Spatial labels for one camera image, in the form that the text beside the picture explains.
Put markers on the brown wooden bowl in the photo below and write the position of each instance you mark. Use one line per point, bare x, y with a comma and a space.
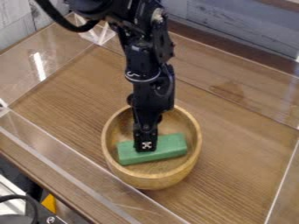
165, 161

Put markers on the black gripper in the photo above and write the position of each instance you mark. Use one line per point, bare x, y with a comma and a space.
149, 100

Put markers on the green rectangular block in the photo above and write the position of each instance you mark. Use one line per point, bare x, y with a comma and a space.
171, 146

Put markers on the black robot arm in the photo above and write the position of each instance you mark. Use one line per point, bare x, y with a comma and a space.
140, 24

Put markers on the clear acrylic tray walls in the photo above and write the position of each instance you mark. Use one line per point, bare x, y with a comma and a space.
63, 85

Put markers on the clear acrylic corner bracket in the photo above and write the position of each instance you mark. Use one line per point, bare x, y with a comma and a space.
99, 35

